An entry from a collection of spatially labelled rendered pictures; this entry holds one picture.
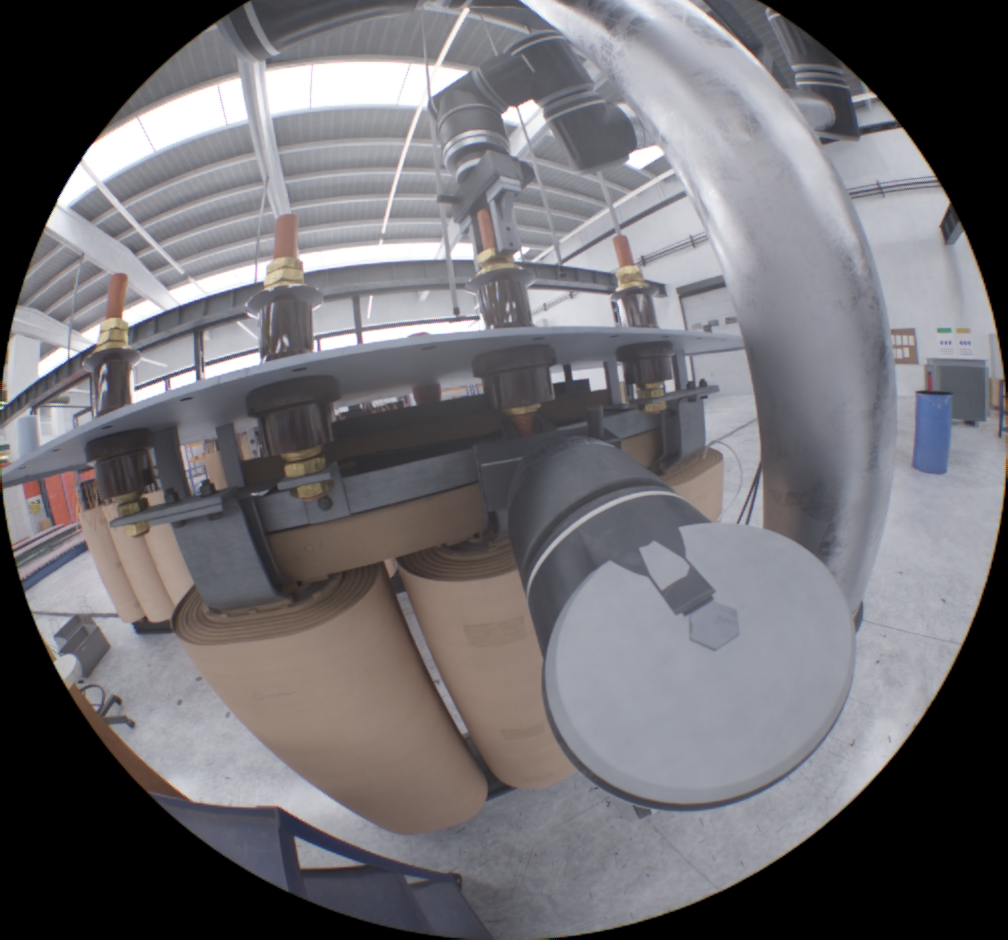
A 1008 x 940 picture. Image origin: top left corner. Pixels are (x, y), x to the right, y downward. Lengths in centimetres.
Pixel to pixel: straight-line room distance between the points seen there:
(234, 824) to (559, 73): 112
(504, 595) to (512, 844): 107
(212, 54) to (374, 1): 999
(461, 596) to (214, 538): 34
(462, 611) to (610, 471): 35
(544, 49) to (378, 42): 933
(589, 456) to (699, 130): 20
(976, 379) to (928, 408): 407
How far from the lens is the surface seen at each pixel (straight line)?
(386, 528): 50
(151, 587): 300
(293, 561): 53
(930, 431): 479
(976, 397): 863
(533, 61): 59
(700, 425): 79
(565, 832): 132
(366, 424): 71
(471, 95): 61
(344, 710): 54
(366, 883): 89
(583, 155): 57
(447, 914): 123
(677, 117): 20
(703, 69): 21
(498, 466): 26
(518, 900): 132
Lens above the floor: 131
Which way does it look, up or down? 8 degrees down
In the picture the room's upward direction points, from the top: 9 degrees counter-clockwise
